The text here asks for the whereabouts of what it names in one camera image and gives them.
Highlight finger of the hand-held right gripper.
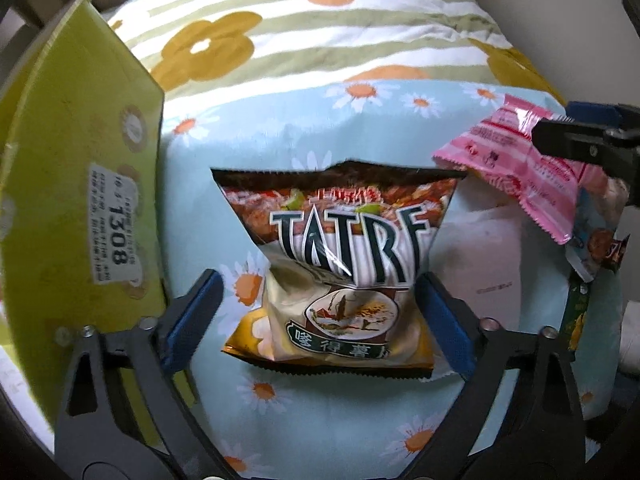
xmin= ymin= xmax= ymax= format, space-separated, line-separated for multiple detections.
xmin=567 ymin=101 xmax=640 ymax=128
xmin=531 ymin=116 xmax=640 ymax=193

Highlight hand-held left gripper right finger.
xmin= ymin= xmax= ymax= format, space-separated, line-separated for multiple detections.
xmin=400 ymin=272 xmax=588 ymax=480

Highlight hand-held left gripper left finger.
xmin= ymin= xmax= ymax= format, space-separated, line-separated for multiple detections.
xmin=54 ymin=269 xmax=236 ymax=480

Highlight pink snack packet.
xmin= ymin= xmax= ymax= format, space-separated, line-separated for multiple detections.
xmin=432 ymin=94 xmax=593 ymax=246

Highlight brown gold chip bag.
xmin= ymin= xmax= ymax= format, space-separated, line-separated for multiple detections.
xmin=211 ymin=160 xmax=468 ymax=380

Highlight green cardboard box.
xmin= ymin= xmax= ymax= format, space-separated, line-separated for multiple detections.
xmin=0 ymin=0 xmax=168 ymax=441

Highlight white snack packet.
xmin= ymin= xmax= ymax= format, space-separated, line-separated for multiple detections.
xmin=435 ymin=205 xmax=576 ymax=351

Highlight blue cookie packet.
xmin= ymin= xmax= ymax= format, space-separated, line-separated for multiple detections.
xmin=565 ymin=180 xmax=631 ymax=281

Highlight dark green yellow packet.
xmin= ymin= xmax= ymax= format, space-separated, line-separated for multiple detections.
xmin=560 ymin=280 xmax=591 ymax=356

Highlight daisy print blue tablecloth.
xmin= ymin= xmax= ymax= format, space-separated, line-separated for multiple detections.
xmin=160 ymin=77 xmax=626 ymax=480

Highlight floral striped blanket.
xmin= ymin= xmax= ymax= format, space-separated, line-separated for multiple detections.
xmin=102 ymin=0 xmax=566 ymax=106

